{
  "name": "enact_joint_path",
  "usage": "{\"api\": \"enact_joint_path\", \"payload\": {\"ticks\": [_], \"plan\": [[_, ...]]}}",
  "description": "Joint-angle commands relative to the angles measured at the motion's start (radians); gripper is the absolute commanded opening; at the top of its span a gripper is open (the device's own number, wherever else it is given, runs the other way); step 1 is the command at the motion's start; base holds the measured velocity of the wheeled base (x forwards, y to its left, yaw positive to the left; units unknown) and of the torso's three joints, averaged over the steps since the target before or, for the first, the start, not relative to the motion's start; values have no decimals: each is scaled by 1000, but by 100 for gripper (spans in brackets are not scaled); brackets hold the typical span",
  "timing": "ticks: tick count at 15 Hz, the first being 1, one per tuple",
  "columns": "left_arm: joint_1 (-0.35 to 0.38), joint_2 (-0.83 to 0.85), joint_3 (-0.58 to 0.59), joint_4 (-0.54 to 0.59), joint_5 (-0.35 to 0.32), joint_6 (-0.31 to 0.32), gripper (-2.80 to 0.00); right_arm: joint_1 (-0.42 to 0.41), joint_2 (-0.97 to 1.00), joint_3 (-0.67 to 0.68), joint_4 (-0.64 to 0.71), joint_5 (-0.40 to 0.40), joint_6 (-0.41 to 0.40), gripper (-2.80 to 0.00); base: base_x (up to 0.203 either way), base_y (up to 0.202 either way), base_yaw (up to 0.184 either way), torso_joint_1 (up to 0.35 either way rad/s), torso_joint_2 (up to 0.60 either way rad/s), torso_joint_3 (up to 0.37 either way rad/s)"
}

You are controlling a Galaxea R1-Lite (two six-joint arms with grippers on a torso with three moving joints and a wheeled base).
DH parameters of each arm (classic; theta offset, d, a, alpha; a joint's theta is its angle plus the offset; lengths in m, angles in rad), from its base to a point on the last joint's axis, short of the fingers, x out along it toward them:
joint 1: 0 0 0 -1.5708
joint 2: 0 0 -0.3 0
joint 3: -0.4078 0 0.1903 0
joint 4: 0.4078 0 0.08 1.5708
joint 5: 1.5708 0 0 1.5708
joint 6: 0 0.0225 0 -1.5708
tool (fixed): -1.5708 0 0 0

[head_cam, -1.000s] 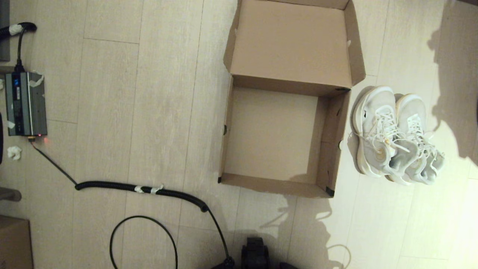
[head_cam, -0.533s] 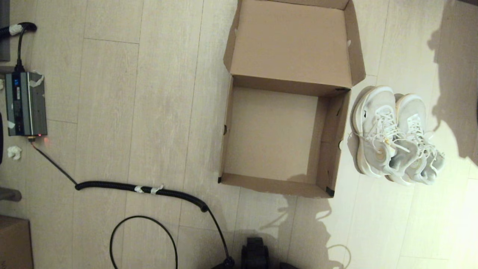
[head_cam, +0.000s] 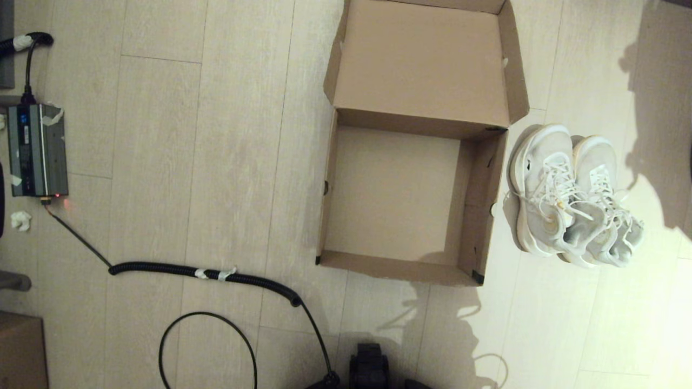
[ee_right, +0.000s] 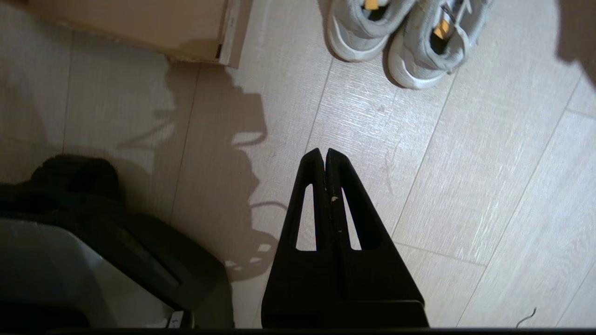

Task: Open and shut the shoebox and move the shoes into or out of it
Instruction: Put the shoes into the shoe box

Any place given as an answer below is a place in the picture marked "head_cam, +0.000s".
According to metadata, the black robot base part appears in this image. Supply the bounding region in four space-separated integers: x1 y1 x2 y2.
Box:
349 342 391 389

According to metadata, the thin red black wire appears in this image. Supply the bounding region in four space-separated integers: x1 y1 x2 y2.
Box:
42 197 112 269

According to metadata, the grey metal power supply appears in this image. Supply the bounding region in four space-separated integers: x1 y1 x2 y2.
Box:
6 103 69 198

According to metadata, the white mesh lace-up sneaker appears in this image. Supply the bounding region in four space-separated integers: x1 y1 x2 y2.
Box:
565 135 647 269
508 124 601 269

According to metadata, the white tape strip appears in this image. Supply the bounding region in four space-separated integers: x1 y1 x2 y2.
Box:
194 266 238 281

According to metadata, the black power cord with plug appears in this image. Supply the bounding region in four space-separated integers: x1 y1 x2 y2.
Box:
0 31 55 106

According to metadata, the grey furniture foot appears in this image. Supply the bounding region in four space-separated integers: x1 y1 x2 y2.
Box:
0 270 31 292

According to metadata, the dark grey panel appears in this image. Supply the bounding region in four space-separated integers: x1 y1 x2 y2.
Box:
0 0 15 90

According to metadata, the brown cardboard carton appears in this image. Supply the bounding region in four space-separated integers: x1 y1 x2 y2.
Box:
0 311 49 389

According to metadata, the black corrugated cable conduit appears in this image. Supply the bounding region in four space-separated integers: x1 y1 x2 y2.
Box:
108 261 302 308

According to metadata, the thin black looped cable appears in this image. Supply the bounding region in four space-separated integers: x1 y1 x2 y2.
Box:
158 311 258 389

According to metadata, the brown cardboard shoe box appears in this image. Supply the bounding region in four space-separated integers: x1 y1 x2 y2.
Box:
315 0 530 287

